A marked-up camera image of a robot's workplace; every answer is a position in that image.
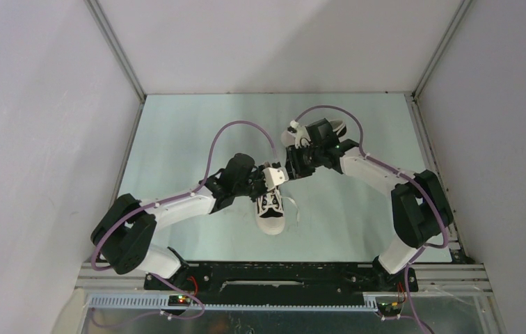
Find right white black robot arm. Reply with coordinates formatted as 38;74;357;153
281;119;454;291

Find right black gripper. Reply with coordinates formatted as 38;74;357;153
285;144;324;182

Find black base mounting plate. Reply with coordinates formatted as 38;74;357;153
169;261;419;306

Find left controller board with LEDs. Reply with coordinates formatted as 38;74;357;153
168;295;192;307

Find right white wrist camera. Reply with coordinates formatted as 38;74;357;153
288;120;312;149

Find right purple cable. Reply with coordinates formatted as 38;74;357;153
294;105;451;334

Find black white sneaker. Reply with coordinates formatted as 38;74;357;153
280;119;346;148
255;187;301;235

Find grey slotted cable duct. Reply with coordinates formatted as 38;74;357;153
87;294;378;312

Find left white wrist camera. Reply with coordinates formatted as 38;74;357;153
263;161;289;191

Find purple cable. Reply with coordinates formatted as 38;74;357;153
89;120;278;321
294;105;451;334

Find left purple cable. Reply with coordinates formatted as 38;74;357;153
89;120;278;321

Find controller board with leds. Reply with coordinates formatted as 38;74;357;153
168;295;192;307
378;302;403;318

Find right controller board with LEDs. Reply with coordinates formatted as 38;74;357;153
378;302;403;318

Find aluminium front frame rail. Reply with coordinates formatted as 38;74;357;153
75;263;493;294

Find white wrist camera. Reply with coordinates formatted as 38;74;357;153
288;120;312;149
263;161;289;191

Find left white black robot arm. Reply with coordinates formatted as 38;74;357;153
90;153;271;290

